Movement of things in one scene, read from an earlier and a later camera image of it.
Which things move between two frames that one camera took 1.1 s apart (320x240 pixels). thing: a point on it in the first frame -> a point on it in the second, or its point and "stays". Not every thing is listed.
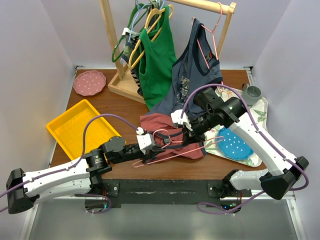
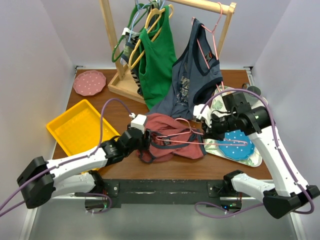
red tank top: [166, 134] stays
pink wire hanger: [134, 165] -> [241, 142]
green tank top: [156, 57] stays
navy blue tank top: [197, 67] stays
